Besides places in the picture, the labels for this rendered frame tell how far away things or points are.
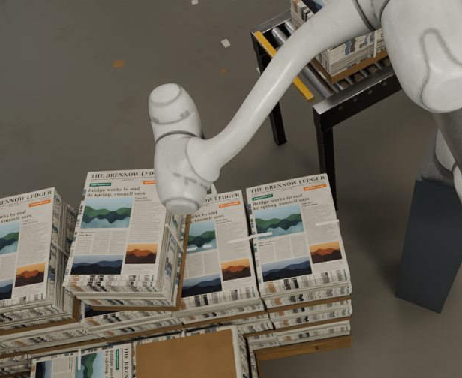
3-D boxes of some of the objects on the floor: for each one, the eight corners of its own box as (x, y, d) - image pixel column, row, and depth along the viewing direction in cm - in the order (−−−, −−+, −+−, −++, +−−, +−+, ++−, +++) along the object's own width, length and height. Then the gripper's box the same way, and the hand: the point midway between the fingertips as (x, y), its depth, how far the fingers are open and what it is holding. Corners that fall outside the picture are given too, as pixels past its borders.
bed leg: (328, 215, 271) (322, 134, 214) (322, 206, 274) (313, 124, 217) (338, 209, 271) (334, 127, 214) (332, 201, 274) (326, 117, 217)
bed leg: (278, 146, 297) (259, 58, 240) (273, 139, 300) (253, 49, 243) (287, 141, 298) (271, 51, 241) (282, 134, 301) (265, 43, 244)
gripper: (174, 130, 140) (197, 178, 160) (177, 172, 133) (201, 217, 153) (202, 124, 139) (222, 173, 159) (207, 166, 132) (227, 212, 152)
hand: (209, 189), depth 153 cm, fingers closed
